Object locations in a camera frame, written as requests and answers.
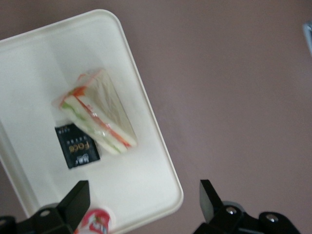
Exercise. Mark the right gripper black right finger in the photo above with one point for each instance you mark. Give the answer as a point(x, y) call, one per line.
point(219, 219)

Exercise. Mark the black carton with gold print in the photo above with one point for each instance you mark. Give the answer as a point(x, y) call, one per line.
point(78, 148)

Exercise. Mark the red lid cup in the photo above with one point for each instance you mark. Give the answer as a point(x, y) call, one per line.
point(97, 219)

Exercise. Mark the beige plastic tray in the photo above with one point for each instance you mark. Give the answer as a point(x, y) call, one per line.
point(36, 73)

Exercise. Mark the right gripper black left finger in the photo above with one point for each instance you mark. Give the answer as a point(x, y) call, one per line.
point(70, 204)

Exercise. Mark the brown paper table cover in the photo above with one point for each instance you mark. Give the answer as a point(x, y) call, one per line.
point(231, 97)

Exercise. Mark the white object at edge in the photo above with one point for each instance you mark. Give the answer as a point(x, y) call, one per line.
point(308, 39)

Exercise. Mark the triangle sandwich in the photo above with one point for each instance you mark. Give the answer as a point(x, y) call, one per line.
point(104, 109)

